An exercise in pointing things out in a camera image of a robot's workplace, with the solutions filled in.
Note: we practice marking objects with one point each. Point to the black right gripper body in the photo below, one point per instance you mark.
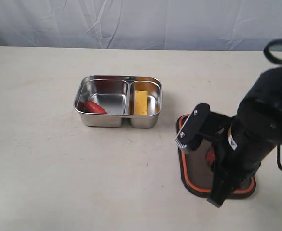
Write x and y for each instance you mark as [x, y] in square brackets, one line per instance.
[241, 142]

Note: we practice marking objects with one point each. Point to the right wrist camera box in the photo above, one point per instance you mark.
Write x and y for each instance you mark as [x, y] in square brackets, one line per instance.
[191, 134]

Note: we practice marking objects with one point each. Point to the red toy sausage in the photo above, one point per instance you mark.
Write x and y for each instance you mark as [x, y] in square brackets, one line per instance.
[90, 107]

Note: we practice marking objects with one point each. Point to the blue wrinkled backdrop cloth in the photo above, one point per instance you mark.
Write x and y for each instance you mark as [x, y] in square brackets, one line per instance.
[228, 25]

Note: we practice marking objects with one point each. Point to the stainless steel lunch box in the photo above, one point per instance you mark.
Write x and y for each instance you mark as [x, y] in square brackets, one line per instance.
[116, 95]

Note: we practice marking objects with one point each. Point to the yellow toy cheese wedge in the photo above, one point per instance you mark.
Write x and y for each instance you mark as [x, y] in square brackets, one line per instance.
[140, 102]

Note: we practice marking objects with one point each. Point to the dark transparent lunch box lid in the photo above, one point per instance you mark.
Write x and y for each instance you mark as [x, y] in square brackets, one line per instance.
[196, 174]

